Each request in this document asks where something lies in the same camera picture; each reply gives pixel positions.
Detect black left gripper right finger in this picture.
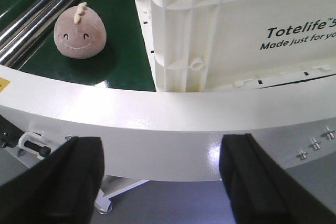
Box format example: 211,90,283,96
219,134,335,223

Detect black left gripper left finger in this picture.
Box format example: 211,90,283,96
1,137,104,223

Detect white plastic tote box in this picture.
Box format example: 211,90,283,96
135,0,335,92

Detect green conveyor belt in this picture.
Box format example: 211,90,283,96
13,0,155,91

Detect pink smiling plush ball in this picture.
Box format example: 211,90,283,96
54,2,107,59

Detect steel transfer rollers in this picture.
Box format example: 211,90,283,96
1,0,79,69

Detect white round conveyor frame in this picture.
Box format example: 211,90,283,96
0,64,336,215

